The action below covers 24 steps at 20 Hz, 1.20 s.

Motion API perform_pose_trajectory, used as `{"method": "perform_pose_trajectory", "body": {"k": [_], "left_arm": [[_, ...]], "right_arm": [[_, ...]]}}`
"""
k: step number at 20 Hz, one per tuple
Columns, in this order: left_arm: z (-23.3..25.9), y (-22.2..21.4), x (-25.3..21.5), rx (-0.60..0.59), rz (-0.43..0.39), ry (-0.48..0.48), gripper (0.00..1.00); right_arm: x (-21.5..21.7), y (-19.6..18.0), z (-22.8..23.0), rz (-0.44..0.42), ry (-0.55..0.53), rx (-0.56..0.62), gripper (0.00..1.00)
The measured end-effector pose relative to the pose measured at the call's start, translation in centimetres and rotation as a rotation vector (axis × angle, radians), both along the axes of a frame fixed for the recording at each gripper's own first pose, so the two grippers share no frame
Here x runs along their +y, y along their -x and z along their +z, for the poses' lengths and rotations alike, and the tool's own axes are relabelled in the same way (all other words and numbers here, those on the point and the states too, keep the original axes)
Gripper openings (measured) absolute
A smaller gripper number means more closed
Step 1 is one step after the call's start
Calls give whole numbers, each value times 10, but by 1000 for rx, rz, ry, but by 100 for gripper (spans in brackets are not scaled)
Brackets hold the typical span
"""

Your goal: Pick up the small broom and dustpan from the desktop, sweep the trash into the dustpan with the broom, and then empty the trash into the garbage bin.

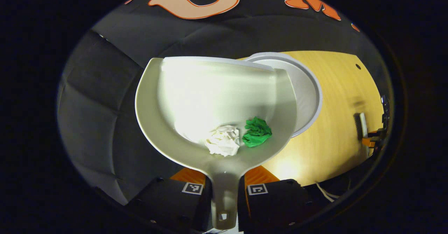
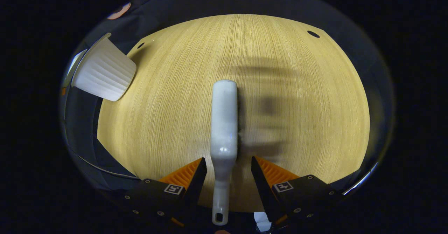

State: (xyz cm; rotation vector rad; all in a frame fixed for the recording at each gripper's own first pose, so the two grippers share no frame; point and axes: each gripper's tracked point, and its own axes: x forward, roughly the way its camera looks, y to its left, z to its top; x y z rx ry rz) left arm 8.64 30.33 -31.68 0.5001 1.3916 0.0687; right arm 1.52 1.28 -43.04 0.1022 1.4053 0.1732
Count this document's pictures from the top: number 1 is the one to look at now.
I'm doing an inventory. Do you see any white paper ball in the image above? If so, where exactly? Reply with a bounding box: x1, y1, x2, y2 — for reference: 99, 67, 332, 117
205, 125, 241, 157

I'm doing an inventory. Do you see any green paper ball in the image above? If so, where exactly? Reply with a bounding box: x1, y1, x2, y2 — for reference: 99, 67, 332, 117
242, 117, 272, 148

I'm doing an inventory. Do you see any wooden desktop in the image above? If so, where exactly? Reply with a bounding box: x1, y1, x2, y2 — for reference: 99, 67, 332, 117
238, 50, 384, 187

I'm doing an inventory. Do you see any small grey broom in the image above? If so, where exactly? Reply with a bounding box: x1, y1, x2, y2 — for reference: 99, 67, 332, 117
353, 112, 369, 140

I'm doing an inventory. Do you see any white cable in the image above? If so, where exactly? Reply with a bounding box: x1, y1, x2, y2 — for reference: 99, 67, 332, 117
315, 182, 336, 203

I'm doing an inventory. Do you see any grey translucent dustpan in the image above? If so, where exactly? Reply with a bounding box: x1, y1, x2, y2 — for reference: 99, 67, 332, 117
135, 56, 298, 230

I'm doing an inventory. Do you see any white ribbed garbage bin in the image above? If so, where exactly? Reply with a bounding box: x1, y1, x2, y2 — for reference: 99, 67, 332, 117
245, 52, 323, 138

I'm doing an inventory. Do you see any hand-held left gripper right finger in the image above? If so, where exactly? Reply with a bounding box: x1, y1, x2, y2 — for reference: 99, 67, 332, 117
237, 166, 316, 233

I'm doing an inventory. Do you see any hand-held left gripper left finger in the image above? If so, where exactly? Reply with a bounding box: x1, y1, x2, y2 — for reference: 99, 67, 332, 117
129, 167, 213, 232

